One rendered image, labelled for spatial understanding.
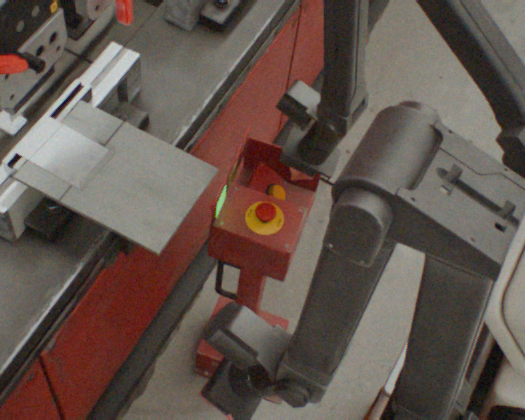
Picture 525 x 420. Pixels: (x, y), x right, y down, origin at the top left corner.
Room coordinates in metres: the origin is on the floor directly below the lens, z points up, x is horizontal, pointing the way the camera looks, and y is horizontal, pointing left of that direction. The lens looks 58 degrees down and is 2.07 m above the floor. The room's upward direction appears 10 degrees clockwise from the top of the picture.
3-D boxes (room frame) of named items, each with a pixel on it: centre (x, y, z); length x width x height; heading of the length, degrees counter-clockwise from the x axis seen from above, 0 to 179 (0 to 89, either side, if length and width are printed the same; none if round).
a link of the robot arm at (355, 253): (0.35, -0.09, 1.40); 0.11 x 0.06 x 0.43; 159
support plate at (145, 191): (0.70, 0.23, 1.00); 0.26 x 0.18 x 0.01; 70
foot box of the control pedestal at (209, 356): (0.84, -0.04, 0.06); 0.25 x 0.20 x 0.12; 79
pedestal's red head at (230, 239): (0.85, -0.01, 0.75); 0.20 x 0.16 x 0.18; 169
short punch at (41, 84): (0.75, 0.37, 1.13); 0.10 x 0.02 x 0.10; 160
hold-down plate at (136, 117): (0.77, 0.30, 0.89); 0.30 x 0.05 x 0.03; 160
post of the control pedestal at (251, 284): (0.85, -0.01, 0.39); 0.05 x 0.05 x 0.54; 79
